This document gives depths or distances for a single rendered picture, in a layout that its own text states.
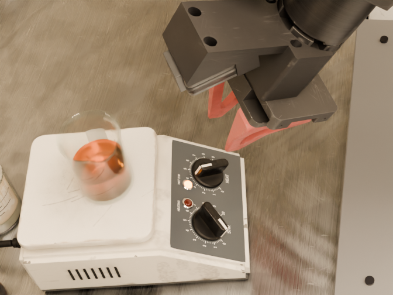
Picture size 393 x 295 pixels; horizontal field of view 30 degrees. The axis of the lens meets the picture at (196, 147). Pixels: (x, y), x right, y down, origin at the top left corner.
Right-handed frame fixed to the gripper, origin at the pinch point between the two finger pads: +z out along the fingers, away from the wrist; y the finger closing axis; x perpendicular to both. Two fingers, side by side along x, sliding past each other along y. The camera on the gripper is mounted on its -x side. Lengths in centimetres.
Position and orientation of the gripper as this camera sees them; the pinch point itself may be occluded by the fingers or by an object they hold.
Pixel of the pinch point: (227, 127)
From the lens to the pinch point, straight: 63.6
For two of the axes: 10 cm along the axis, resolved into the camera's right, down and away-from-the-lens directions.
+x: 8.2, -1.4, 5.6
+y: 4.1, 8.3, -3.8
